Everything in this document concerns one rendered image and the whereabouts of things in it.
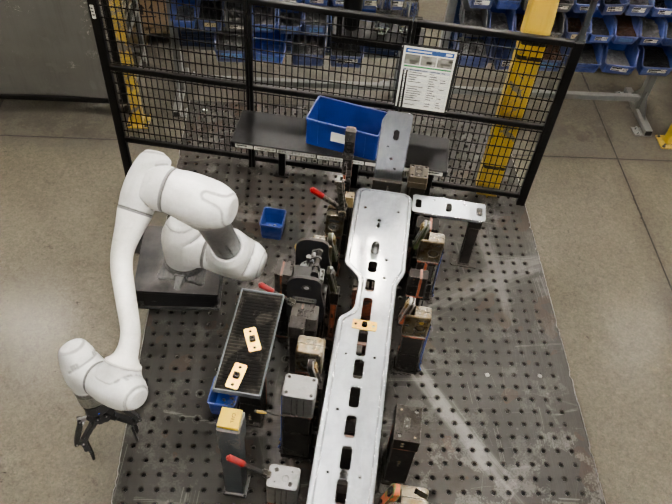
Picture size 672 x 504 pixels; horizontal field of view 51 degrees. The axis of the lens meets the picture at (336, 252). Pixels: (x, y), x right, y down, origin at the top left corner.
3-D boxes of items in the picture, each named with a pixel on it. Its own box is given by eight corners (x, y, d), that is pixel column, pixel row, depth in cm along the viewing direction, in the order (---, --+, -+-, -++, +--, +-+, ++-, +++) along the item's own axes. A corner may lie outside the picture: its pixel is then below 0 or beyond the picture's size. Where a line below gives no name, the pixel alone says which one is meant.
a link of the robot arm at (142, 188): (108, 201, 195) (153, 216, 194) (129, 139, 196) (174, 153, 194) (126, 207, 208) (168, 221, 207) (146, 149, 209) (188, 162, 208)
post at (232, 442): (245, 498, 227) (240, 435, 193) (222, 494, 227) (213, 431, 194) (250, 475, 232) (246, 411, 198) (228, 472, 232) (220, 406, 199)
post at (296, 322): (300, 392, 253) (303, 328, 223) (286, 390, 253) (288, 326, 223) (302, 380, 256) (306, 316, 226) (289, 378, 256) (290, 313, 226)
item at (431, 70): (446, 115, 292) (460, 50, 268) (392, 107, 293) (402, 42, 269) (446, 112, 293) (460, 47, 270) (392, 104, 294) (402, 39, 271)
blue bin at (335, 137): (375, 161, 287) (378, 136, 277) (304, 143, 292) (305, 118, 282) (385, 137, 298) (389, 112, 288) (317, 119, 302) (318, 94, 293)
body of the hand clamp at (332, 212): (337, 276, 289) (344, 217, 263) (321, 274, 289) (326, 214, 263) (339, 265, 293) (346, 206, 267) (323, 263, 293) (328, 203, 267)
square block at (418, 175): (415, 240, 305) (428, 179, 278) (396, 237, 305) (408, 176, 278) (416, 226, 310) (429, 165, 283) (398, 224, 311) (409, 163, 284)
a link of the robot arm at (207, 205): (220, 234, 270) (274, 252, 268) (205, 273, 266) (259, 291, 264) (171, 154, 196) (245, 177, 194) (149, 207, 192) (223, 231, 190)
